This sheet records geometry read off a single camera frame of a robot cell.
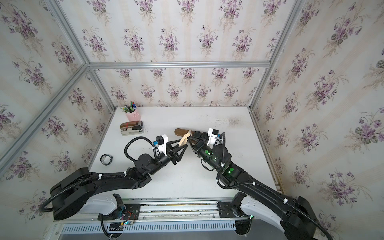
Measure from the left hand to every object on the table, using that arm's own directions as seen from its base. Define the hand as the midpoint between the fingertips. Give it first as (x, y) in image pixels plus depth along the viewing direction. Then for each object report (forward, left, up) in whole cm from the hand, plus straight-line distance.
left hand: (185, 143), depth 69 cm
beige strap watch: (0, 0, +4) cm, 4 cm away
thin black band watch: (+4, +51, -24) cm, 57 cm away
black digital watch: (+15, -11, -16) cm, 25 cm away
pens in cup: (+37, +41, -15) cm, 57 cm away
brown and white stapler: (+25, +38, -21) cm, 51 cm away
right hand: (+1, -2, +4) cm, 4 cm away
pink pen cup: (+34, +37, -18) cm, 53 cm away
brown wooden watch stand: (+20, +3, -18) cm, 27 cm away
